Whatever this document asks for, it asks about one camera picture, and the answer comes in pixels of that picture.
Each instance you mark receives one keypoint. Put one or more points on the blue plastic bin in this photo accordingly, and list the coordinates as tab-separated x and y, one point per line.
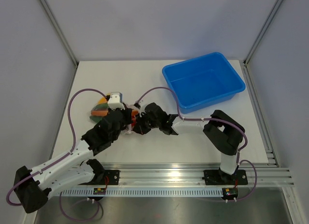
203	81

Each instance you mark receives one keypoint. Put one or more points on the controller board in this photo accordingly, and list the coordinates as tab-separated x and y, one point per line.
230	192
99	191

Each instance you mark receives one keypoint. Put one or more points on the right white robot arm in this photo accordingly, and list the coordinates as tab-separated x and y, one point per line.
222	131

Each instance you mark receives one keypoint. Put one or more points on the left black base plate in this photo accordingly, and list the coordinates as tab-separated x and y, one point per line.
109	177

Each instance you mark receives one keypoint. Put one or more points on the white slotted cable duct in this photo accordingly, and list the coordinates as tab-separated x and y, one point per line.
147	192

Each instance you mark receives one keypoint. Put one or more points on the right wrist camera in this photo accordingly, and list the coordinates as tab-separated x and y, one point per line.
138	105

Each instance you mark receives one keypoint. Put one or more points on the left controller board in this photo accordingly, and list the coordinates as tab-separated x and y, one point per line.
99	191

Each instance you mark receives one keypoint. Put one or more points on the green fake chili pepper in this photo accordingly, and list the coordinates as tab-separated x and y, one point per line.
100	107

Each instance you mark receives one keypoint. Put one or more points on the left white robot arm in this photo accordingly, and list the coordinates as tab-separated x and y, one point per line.
34	187

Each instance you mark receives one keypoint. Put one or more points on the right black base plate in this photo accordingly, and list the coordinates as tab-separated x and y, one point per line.
218	177

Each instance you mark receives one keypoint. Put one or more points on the left aluminium frame post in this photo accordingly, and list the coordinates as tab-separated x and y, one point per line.
52	19

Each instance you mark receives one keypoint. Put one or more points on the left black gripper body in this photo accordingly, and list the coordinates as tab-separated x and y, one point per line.
126	120

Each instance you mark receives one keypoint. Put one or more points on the right controller board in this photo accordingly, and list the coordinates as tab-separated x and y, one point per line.
230	192

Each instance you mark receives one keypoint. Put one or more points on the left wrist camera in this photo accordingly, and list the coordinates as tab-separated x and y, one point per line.
115	101

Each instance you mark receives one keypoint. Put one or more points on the clear zip top bag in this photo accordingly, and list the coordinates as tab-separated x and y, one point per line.
134	113

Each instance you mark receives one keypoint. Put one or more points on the aluminium frame post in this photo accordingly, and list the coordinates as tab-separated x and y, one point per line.
267	23
52	19

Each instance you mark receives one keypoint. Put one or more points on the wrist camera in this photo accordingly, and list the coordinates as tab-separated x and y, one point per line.
138	105
115	101

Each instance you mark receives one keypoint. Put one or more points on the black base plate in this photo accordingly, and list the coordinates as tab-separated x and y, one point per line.
109	177
218	177

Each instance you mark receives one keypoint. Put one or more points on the orange papaya slice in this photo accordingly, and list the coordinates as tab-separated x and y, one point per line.
99	112

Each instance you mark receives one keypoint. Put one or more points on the green fake cucumber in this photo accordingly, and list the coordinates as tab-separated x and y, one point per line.
96	119

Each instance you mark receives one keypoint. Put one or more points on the right aluminium frame post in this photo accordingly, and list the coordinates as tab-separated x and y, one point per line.
267	23

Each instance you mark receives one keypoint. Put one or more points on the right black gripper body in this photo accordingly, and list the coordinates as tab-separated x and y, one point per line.
146	123

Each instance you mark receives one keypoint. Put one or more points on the aluminium mounting rail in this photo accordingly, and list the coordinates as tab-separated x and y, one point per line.
190	175

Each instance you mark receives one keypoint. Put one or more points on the yellow fake mango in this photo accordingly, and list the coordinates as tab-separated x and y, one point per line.
104	100

